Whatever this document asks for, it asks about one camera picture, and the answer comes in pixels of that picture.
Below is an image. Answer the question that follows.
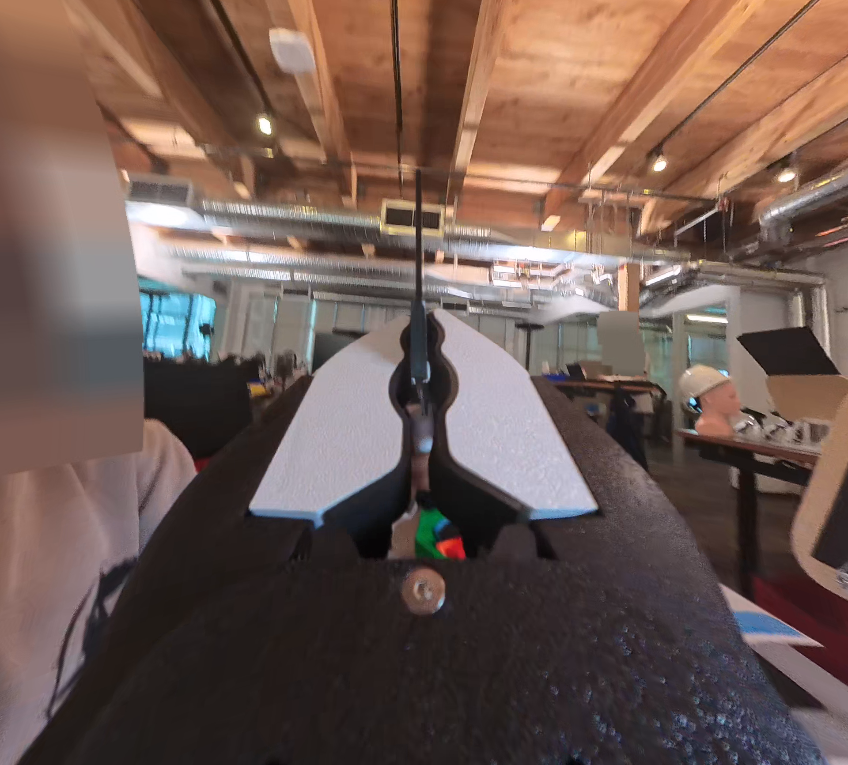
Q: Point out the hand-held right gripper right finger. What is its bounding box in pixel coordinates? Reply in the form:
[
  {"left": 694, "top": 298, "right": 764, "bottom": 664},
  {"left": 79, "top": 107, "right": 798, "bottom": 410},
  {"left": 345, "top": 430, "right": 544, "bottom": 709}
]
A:
[{"left": 427, "top": 308, "right": 601, "bottom": 522}]

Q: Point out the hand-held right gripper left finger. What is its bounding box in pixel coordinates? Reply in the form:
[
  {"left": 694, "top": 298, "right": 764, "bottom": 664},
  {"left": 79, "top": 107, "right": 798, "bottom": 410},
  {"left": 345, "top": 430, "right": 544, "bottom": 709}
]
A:
[{"left": 248, "top": 315, "right": 413, "bottom": 528}]

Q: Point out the green plastic bin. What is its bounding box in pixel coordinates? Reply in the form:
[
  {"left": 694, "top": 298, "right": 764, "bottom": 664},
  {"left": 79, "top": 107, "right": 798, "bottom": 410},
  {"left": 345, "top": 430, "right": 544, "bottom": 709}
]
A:
[{"left": 414, "top": 505, "right": 466, "bottom": 559}]

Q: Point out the shiny metal plate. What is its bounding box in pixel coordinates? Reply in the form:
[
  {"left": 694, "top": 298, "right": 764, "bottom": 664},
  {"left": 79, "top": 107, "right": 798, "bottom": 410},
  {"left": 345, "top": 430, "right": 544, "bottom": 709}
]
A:
[{"left": 391, "top": 167, "right": 439, "bottom": 559}]

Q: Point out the mannequin head with white helmet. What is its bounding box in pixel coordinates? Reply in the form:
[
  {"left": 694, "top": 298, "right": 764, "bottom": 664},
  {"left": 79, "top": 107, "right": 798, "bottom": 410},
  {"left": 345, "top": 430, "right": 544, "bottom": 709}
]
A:
[{"left": 677, "top": 364, "right": 738, "bottom": 437}]

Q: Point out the ceiling air vent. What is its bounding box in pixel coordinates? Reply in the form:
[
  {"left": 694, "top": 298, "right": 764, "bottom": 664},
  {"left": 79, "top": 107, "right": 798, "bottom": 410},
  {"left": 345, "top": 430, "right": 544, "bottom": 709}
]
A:
[{"left": 379, "top": 198, "right": 446, "bottom": 241}]

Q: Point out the wooden edged office desk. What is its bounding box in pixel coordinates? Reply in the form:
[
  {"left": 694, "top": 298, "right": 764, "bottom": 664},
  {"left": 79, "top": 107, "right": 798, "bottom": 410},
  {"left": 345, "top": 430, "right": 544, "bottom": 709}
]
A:
[{"left": 674, "top": 426, "right": 824, "bottom": 602}]

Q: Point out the tan backed board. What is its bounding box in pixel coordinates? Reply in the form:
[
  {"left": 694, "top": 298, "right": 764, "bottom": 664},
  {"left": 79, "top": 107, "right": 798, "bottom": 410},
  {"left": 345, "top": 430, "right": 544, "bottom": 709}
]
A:
[{"left": 735, "top": 326, "right": 848, "bottom": 423}]

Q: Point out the white blue leaflet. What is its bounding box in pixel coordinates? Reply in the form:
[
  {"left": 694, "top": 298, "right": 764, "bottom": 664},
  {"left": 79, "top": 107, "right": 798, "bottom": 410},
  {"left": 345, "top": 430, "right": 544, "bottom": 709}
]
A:
[{"left": 717, "top": 581, "right": 824, "bottom": 651}]

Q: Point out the black board with wooden rim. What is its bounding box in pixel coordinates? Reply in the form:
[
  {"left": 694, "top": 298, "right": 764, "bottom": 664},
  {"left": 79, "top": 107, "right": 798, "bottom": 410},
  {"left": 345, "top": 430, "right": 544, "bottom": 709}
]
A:
[{"left": 790, "top": 439, "right": 848, "bottom": 595}]

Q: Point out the white ceiling access point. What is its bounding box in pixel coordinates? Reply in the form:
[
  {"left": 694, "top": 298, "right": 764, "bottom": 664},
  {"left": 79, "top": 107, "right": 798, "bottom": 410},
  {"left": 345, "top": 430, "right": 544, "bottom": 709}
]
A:
[{"left": 267, "top": 26, "right": 319, "bottom": 75}]

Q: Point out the long silver ceiling duct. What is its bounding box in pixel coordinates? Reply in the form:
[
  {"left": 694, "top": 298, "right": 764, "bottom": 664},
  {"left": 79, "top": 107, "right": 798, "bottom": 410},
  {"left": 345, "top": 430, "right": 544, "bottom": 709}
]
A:
[{"left": 126, "top": 194, "right": 691, "bottom": 264}]

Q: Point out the black ceiling track rail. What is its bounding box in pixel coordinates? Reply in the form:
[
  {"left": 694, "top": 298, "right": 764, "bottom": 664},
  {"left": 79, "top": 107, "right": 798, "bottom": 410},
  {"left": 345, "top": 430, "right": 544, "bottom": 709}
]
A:
[{"left": 383, "top": 0, "right": 408, "bottom": 198}]

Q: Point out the silver ventilation duct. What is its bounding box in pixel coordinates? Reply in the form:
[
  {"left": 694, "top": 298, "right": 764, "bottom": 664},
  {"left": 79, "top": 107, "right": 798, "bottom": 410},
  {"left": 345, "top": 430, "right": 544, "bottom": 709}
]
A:
[{"left": 757, "top": 166, "right": 848, "bottom": 244}]

